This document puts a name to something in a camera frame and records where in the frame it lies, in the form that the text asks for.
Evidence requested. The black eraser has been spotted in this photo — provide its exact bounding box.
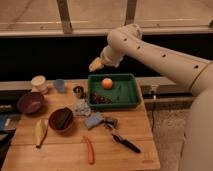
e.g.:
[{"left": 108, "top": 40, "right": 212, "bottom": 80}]
[{"left": 55, "top": 108, "right": 73, "bottom": 130}]

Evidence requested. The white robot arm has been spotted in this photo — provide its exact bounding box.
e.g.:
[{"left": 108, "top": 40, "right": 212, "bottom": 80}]
[{"left": 89, "top": 24, "right": 213, "bottom": 171}]

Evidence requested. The red bowl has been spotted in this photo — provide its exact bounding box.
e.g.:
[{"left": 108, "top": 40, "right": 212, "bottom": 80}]
[{"left": 48, "top": 107, "right": 74, "bottom": 133}]

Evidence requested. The purple bowl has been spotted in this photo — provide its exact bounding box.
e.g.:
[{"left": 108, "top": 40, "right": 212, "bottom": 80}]
[{"left": 17, "top": 92, "right": 44, "bottom": 114}]

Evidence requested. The orange ball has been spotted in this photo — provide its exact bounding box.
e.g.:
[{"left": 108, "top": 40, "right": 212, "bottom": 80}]
[{"left": 101, "top": 78, "right": 113, "bottom": 89}]

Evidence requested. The small metal cup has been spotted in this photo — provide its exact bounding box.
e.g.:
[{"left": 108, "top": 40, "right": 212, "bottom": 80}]
[{"left": 73, "top": 86, "right": 84, "bottom": 99}]

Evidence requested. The dark grapes bunch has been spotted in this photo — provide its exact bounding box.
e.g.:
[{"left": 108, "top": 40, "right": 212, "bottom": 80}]
[{"left": 92, "top": 93, "right": 111, "bottom": 104}]

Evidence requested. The green tray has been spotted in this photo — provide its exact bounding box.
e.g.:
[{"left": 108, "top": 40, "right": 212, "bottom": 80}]
[{"left": 87, "top": 73, "right": 141, "bottom": 110}]

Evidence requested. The blue cup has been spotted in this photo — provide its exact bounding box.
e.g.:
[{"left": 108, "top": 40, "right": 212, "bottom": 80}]
[{"left": 53, "top": 79, "right": 65, "bottom": 93}]

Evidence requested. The crumpled grey cloth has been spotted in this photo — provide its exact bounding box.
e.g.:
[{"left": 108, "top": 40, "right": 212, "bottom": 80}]
[{"left": 74, "top": 99, "right": 91, "bottom": 117}]

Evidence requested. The blue sponge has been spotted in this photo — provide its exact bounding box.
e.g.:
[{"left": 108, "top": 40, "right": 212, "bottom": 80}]
[{"left": 84, "top": 112, "right": 104, "bottom": 130}]

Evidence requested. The white cup stack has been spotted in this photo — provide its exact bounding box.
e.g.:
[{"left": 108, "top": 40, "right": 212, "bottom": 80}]
[{"left": 31, "top": 75, "right": 48, "bottom": 94}]

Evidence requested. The yellow banana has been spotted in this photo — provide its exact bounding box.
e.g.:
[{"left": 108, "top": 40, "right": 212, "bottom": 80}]
[{"left": 35, "top": 119, "right": 48, "bottom": 148}]

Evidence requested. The orange carrot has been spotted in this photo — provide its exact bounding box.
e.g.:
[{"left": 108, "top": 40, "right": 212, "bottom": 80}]
[{"left": 83, "top": 136, "right": 95, "bottom": 165}]

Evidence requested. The black handled tool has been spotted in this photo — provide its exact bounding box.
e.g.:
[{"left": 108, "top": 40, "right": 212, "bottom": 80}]
[{"left": 112, "top": 134, "right": 141, "bottom": 153}]

